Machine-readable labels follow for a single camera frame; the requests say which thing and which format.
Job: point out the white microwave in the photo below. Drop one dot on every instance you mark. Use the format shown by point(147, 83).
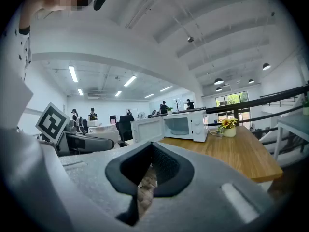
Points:
point(200, 124)

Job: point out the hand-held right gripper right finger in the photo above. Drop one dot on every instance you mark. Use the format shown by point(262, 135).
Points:
point(205, 178)

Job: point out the black metal railing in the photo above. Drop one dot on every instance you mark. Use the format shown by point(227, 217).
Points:
point(253, 103)

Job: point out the green plant in white pot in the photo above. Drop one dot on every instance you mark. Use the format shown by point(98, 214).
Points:
point(169, 111)

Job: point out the distant black stair railing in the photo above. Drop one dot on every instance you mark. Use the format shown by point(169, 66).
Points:
point(277, 97)

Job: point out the person's head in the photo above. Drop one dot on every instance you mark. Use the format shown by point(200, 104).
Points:
point(31, 8)

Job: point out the black coat stand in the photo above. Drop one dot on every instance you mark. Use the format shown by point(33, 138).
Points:
point(177, 105)

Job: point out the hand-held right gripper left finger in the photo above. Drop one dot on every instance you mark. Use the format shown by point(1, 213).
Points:
point(82, 178)

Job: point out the person's white star-print shirt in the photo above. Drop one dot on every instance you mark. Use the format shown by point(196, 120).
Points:
point(24, 52)

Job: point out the round metal ceiling spotlight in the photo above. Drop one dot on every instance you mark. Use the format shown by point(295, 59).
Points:
point(190, 39)

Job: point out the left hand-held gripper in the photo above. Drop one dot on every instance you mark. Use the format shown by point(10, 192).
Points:
point(52, 122)

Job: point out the large window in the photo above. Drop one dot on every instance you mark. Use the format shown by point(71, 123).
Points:
point(231, 98)

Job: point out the white-legged grey side table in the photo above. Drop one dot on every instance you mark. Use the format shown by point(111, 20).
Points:
point(294, 120)

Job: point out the standing fan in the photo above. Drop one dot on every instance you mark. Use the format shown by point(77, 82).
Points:
point(141, 115)

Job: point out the small potted plant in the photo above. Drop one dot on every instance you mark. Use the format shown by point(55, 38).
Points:
point(305, 107)

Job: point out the sunflowers in white pot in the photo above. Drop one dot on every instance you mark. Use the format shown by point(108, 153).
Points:
point(229, 129)

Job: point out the row of ceiling tube lights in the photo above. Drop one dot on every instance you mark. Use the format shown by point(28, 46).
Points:
point(73, 74)

